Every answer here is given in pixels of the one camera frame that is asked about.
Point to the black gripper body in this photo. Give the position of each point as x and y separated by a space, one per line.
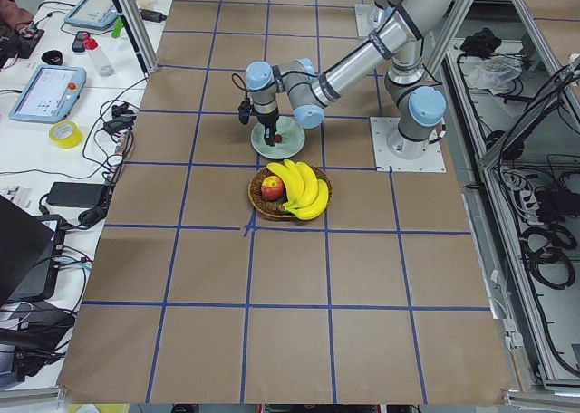
265 120

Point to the black power adapter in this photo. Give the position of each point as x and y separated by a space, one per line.
70 194

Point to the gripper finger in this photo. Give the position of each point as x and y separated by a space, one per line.
270 131

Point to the yellow tape roll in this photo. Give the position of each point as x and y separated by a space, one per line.
65 134

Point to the clear bottle red cap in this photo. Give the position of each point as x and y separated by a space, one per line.
98 57

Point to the red yellow apple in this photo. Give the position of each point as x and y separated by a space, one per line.
272 188

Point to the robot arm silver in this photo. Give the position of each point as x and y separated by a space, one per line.
291 97

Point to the far teach pendant tablet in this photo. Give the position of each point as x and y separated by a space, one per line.
92 14

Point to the black phone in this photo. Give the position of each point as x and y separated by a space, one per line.
78 41

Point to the black small bowl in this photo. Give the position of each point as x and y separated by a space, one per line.
52 57

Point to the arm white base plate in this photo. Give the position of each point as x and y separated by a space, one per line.
394 153
368 18

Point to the black laptop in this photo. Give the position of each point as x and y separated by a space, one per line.
30 246

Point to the brown wicker basket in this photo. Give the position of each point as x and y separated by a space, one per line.
269 209

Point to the yellow banana bunch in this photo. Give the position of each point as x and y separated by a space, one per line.
307 196

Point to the teach pendant tablet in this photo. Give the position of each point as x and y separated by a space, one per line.
92 14
50 94

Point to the near teach pendant tablet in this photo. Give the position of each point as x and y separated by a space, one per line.
50 94

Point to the light green plate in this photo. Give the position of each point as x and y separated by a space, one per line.
293 139

